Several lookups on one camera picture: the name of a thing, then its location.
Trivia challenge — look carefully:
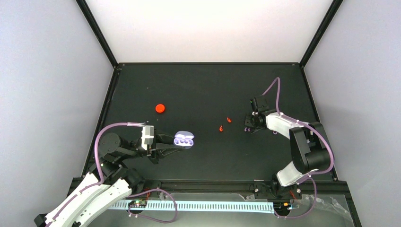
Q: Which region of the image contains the clear plastic sheet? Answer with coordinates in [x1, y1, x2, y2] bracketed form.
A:
[157, 192, 352, 226]

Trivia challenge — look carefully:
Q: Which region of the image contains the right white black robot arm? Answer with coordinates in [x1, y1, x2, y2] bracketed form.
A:
[244, 96, 334, 199]

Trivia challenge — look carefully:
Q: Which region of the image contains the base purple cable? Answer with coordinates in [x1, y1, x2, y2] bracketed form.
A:
[274, 178, 317, 219]
[125, 187, 179, 224]

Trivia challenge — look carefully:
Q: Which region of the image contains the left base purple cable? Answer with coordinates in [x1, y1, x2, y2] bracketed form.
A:
[125, 187, 179, 224]

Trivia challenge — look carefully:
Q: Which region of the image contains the right circuit board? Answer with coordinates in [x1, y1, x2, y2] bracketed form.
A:
[273, 202, 299, 210]

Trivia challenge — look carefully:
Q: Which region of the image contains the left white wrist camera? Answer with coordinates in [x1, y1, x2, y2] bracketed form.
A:
[141, 125, 154, 150]

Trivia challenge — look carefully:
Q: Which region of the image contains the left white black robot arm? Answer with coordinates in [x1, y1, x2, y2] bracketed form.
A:
[34, 126, 194, 227]

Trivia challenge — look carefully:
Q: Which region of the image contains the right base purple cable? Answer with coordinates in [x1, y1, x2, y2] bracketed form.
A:
[274, 178, 317, 219]

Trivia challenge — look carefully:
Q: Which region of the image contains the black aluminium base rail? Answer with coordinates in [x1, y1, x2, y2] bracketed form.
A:
[137, 179, 349, 194]

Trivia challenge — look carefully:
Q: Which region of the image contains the left circuit board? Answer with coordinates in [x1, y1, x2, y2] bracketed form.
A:
[128, 200, 147, 209]

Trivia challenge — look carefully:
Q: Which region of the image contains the circuit board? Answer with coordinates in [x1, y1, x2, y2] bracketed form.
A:
[128, 200, 147, 209]
[273, 202, 299, 210]

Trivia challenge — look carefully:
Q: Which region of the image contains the light blue slotted cable duct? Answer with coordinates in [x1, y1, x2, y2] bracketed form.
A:
[109, 200, 274, 214]

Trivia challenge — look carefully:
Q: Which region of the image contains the orange round case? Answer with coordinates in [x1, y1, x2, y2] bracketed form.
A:
[155, 104, 166, 113]

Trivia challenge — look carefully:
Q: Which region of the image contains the lavender earbud charging case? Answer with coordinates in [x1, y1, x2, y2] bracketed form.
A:
[173, 131, 194, 149]

